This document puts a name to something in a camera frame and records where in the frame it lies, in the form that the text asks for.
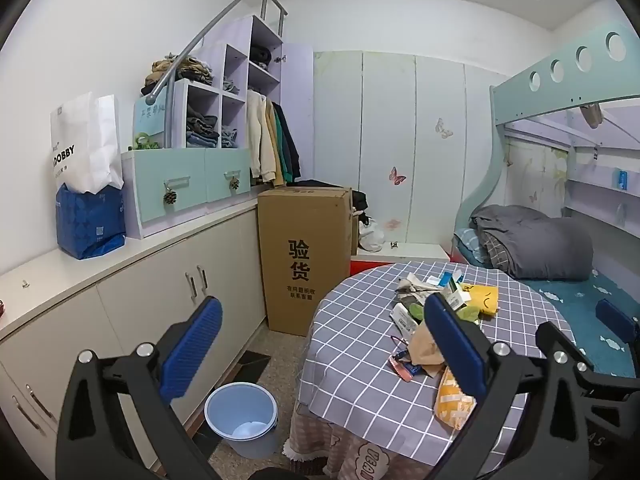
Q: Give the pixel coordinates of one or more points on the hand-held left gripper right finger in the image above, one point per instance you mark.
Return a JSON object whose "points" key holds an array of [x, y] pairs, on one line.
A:
{"points": [[455, 345]]}

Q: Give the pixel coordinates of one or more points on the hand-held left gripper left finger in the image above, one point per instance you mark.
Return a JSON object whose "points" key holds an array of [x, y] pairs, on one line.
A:
{"points": [[192, 345]]}

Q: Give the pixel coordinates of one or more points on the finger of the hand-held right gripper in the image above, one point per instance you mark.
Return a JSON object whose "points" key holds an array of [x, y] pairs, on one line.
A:
{"points": [[614, 319], [550, 337]]}

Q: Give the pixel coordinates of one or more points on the newspaper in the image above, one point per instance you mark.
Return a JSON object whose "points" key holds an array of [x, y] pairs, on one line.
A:
{"points": [[412, 285]]}

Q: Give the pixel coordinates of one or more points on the blue plastic bucket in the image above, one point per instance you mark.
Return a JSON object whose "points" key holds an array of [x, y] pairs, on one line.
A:
{"points": [[240, 410]]}

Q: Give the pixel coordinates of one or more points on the brown paper bag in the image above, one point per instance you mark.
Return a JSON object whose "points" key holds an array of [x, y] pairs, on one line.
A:
{"points": [[422, 345]]}

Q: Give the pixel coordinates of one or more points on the teal bedsheet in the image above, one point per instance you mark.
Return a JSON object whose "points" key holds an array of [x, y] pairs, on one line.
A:
{"points": [[570, 305]]}

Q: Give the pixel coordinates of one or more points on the green and white box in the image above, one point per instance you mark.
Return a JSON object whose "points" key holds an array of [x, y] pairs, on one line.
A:
{"points": [[455, 296]]}

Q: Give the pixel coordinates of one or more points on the red and blue wrapper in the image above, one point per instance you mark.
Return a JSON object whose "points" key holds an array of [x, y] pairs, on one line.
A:
{"points": [[405, 366]]}

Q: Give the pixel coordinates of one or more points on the white printed packet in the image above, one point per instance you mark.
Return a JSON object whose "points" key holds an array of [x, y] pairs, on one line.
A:
{"points": [[404, 317]]}

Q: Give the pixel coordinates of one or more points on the orange snack packet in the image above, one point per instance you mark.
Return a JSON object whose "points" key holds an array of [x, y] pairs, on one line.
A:
{"points": [[452, 405]]}

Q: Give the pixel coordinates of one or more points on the blue and white small box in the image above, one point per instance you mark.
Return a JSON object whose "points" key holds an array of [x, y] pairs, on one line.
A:
{"points": [[444, 277]]}

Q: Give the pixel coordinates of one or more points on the grey duvet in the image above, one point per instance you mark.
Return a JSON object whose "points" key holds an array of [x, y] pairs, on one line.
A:
{"points": [[540, 245]]}

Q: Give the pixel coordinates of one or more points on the round table with checked tablecloth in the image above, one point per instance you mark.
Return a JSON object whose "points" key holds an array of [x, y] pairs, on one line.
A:
{"points": [[360, 340]]}

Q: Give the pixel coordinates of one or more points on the white low platform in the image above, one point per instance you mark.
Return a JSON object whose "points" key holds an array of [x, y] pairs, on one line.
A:
{"points": [[415, 252]]}

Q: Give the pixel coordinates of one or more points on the blue checked pillow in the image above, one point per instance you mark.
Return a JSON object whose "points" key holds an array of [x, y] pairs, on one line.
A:
{"points": [[467, 245]]}

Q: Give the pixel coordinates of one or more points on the red plastic item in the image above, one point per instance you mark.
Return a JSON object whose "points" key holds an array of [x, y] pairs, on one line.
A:
{"points": [[370, 266]]}

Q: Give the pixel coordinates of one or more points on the pink flower sticker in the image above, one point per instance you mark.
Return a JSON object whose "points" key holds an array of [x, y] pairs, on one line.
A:
{"points": [[392, 224]]}

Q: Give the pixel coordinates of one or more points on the white plastic bag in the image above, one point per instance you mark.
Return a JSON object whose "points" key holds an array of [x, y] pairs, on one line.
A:
{"points": [[371, 237]]}

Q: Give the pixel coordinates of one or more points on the tall cardboard box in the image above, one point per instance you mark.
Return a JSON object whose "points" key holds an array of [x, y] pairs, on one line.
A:
{"points": [[300, 260]]}

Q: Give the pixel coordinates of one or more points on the blue item on bed shelf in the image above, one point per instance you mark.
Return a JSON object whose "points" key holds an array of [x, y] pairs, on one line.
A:
{"points": [[622, 179]]}

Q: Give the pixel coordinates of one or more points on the pine cone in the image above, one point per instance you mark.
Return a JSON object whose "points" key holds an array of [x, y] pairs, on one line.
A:
{"points": [[170, 197], [234, 184]]}

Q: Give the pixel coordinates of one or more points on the patterned table skirt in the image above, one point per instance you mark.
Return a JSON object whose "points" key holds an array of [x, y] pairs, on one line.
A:
{"points": [[340, 445]]}

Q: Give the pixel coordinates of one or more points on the person's dark clothing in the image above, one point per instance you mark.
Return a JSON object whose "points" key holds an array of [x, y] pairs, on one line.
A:
{"points": [[275, 475]]}

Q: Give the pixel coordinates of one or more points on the blue plastic package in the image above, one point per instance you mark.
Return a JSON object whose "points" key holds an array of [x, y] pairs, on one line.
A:
{"points": [[90, 225]]}

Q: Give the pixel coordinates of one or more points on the black clothes pile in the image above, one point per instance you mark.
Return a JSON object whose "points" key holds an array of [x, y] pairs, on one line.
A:
{"points": [[360, 200]]}

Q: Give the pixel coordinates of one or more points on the mint drawer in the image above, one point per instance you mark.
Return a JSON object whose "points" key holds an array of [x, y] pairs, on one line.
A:
{"points": [[225, 162], [160, 170]]}

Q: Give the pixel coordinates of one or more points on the pink butterfly sticker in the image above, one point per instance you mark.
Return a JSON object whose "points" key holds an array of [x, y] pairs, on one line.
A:
{"points": [[397, 175]]}

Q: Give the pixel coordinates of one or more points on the brown item on upper bunk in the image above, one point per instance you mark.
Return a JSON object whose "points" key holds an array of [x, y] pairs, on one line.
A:
{"points": [[591, 114]]}

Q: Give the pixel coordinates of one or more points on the green hanging garment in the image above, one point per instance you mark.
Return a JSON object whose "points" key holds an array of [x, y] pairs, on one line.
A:
{"points": [[286, 160]]}

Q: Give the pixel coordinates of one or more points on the green toy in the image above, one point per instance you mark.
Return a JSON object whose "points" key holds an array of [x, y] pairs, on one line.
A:
{"points": [[145, 142]]}

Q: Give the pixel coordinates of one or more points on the folded blue jeans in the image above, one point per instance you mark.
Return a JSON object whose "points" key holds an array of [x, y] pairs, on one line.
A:
{"points": [[230, 137]]}

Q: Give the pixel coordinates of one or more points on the folded dark jeans stack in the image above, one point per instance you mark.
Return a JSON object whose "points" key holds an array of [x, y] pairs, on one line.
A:
{"points": [[202, 132]]}

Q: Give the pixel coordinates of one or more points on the yellow hanging garment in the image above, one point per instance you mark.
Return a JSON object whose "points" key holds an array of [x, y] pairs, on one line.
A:
{"points": [[277, 150]]}

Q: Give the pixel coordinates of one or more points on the beige butterfly sticker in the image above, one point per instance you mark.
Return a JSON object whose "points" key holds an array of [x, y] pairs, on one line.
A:
{"points": [[443, 128]]}

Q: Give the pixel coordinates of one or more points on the black hanging jacket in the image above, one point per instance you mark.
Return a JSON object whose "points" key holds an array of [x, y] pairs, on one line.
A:
{"points": [[292, 145]]}

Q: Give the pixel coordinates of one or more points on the mint sign board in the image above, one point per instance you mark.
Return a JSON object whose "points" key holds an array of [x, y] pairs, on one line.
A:
{"points": [[147, 115]]}

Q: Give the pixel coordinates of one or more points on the white paper bag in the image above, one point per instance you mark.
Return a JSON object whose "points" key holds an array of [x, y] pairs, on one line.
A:
{"points": [[82, 135]]}

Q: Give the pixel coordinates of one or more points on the white wardrobe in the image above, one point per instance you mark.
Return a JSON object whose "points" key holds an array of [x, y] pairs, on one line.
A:
{"points": [[390, 110]]}

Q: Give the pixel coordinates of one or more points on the folded grey clothes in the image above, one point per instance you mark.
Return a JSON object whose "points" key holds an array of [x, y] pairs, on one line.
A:
{"points": [[231, 85]]}

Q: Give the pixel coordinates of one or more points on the brown and yellow clothes pile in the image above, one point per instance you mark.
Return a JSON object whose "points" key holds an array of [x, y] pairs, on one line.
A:
{"points": [[185, 72]]}

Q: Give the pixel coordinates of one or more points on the purple stair shelf unit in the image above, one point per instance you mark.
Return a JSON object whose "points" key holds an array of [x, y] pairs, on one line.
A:
{"points": [[212, 60]]}

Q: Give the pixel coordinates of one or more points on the folded black clothes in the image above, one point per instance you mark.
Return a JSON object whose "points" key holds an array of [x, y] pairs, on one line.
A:
{"points": [[260, 55]]}

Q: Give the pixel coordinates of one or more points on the grey metal handrail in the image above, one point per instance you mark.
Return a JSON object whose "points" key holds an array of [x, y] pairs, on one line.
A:
{"points": [[200, 42]]}

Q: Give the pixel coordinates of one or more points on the mint bunk bed frame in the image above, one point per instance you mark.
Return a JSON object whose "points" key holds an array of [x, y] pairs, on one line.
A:
{"points": [[515, 90]]}

